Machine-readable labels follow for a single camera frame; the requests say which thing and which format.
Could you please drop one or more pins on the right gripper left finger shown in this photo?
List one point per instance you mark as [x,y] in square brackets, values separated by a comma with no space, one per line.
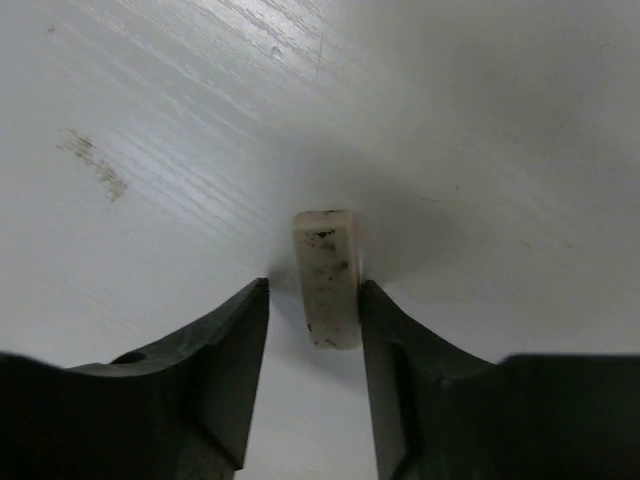
[178,408]

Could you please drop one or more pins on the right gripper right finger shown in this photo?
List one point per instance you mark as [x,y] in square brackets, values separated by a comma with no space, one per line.
[439,412]

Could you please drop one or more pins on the grey eraser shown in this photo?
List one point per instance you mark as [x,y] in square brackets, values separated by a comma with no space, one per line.
[329,272]

